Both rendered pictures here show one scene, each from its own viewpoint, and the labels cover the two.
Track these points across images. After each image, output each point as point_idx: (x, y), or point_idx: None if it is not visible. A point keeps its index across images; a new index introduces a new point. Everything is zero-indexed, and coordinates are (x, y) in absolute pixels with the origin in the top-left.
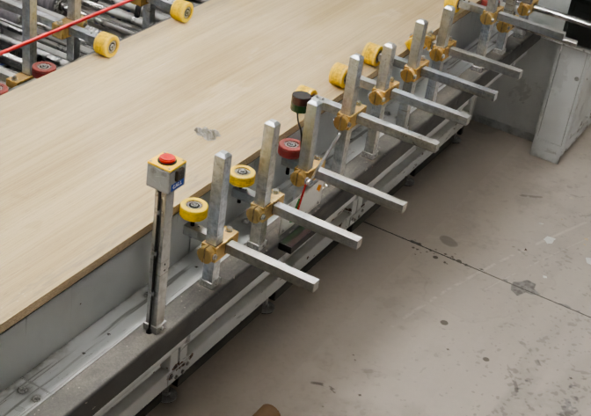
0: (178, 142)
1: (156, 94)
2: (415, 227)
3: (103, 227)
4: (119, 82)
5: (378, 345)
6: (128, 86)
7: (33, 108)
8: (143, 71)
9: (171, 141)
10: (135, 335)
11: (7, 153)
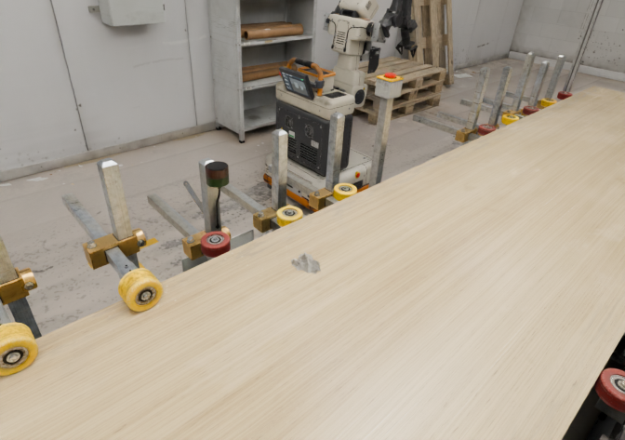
0: (344, 256)
1: (358, 354)
2: None
3: (418, 181)
4: (422, 398)
5: None
6: (404, 381)
7: (536, 330)
8: (376, 438)
9: (352, 258)
10: None
11: (527, 255)
